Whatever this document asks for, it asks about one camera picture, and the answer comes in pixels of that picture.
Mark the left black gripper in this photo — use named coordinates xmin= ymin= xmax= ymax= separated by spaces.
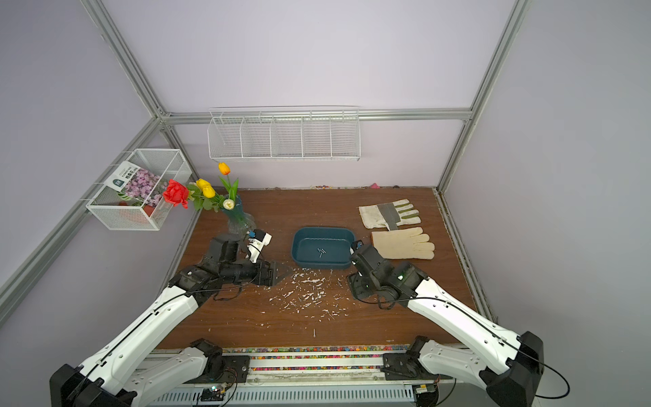
xmin=221 ymin=256 xmax=292 ymax=286

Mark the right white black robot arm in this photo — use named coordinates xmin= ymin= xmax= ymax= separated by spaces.
xmin=348 ymin=242 xmax=544 ymax=406

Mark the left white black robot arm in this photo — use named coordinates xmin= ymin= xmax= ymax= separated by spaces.
xmin=49 ymin=229 xmax=280 ymax=406

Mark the teal plastic storage box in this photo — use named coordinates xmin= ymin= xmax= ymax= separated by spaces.
xmin=291 ymin=227 xmax=356 ymax=270

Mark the glass flower vase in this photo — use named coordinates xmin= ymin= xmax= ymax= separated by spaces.
xmin=223 ymin=195 xmax=257 ymax=237

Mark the cream canvas work glove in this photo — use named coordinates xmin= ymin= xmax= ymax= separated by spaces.
xmin=371 ymin=227 xmax=436 ymax=260

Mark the white grey work glove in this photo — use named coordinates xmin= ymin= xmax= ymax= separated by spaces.
xmin=359 ymin=199 xmax=421 ymax=231

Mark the yellow artificial tulips bunch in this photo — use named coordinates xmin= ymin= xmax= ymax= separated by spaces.
xmin=186 ymin=162 xmax=239 ymax=212

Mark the red artificial rose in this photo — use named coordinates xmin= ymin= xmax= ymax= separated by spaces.
xmin=163 ymin=180 xmax=189 ymax=209

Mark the purple flower packet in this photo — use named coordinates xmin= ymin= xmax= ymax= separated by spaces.
xmin=103 ymin=160 xmax=168 ymax=208

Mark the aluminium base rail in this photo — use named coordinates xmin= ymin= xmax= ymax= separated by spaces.
xmin=101 ymin=345 xmax=510 ymax=407

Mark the white wire wall shelf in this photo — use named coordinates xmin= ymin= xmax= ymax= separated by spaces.
xmin=207 ymin=105 xmax=361 ymax=161

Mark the white wire side basket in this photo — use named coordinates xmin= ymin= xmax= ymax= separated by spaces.
xmin=86 ymin=149 xmax=192 ymax=232

